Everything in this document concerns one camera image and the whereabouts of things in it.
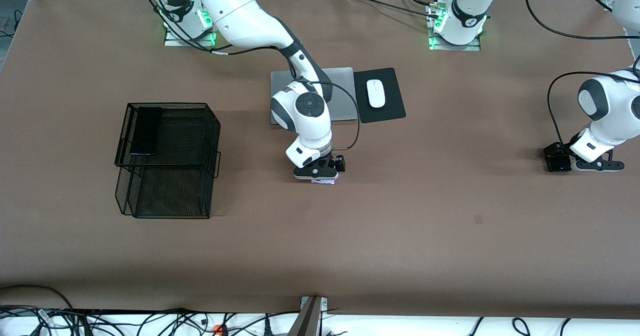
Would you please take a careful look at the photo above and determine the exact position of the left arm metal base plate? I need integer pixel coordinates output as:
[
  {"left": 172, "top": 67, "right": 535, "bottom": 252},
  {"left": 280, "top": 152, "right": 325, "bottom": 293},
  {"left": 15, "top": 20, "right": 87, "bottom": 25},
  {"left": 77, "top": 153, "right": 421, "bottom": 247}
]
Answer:
[{"left": 428, "top": 31, "right": 482, "bottom": 51}]

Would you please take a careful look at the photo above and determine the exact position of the black flip phone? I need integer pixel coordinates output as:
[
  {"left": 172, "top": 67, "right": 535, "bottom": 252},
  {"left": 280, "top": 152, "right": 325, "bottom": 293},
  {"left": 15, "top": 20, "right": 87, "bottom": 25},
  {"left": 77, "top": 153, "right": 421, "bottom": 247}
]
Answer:
[{"left": 545, "top": 154, "right": 573, "bottom": 173}]

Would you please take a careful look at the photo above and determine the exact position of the silver closed laptop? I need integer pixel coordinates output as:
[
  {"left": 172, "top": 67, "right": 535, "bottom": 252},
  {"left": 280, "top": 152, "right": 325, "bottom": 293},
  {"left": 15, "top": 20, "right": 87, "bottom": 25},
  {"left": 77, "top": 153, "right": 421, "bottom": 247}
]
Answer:
[{"left": 270, "top": 67, "right": 359, "bottom": 125}]

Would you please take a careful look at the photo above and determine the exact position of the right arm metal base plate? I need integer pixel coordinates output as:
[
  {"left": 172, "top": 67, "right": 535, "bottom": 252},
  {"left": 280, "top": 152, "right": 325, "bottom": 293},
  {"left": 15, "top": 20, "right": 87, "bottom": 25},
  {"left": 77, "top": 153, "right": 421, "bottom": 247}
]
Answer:
[{"left": 164, "top": 26, "right": 217, "bottom": 47}]

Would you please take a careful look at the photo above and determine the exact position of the black wire mesh basket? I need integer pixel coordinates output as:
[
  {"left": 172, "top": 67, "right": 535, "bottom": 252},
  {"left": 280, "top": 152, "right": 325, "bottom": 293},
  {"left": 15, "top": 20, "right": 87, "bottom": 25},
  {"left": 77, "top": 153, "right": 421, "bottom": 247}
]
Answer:
[{"left": 114, "top": 102, "right": 222, "bottom": 220}]

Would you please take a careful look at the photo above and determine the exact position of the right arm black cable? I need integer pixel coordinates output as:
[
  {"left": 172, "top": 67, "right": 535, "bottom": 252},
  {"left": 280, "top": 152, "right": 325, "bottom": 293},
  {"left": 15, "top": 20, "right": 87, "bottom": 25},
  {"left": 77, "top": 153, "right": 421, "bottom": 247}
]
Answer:
[{"left": 132, "top": 0, "right": 362, "bottom": 151}]

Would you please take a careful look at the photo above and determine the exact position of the aluminium profile post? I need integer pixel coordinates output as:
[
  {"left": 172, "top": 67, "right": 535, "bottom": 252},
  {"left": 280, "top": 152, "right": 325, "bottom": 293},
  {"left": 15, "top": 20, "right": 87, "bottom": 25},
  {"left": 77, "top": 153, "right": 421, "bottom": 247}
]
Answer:
[{"left": 287, "top": 296, "right": 328, "bottom": 336}]

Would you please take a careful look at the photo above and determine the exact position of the white computer mouse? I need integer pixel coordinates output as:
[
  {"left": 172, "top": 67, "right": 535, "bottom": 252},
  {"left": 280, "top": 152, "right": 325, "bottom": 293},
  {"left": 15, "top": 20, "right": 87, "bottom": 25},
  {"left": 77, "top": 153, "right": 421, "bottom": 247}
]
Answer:
[{"left": 366, "top": 79, "right": 387, "bottom": 109}]

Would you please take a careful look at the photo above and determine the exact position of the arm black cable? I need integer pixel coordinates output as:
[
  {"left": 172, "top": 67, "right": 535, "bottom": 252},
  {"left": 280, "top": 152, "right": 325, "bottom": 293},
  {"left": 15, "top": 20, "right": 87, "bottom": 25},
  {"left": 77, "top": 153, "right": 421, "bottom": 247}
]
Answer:
[
  {"left": 524, "top": 0, "right": 640, "bottom": 149},
  {"left": 132, "top": 0, "right": 362, "bottom": 151}
]

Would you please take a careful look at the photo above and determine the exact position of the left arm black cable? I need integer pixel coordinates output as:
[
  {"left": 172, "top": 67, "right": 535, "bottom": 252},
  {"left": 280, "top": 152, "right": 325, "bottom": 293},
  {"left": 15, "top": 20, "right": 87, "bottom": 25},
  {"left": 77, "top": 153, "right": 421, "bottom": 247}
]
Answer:
[{"left": 524, "top": 0, "right": 640, "bottom": 149}]

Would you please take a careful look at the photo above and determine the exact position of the black mouse pad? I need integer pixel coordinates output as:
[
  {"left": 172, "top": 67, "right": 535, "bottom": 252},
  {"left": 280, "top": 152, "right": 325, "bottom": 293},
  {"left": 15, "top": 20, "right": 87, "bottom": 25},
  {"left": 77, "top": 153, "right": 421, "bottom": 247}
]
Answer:
[{"left": 353, "top": 67, "right": 407, "bottom": 124}]

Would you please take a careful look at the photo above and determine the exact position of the long black slab phone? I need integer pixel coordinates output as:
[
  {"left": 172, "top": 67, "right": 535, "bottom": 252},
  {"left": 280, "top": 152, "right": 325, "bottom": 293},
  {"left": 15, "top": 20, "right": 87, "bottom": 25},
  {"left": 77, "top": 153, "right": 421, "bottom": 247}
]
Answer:
[{"left": 129, "top": 107, "right": 164, "bottom": 156}]

